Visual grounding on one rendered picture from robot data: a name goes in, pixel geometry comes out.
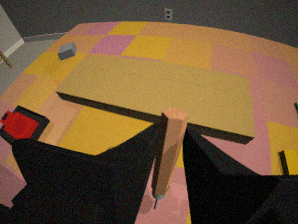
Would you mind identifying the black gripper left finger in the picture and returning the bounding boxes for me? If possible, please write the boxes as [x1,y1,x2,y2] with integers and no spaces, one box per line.
[11,124,160,224]

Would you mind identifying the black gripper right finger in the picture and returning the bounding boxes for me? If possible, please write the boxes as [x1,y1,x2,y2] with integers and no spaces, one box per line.
[182,127,298,224]

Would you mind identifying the tan panel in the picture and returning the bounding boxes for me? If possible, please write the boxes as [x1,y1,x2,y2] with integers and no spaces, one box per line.
[55,55,255,145]

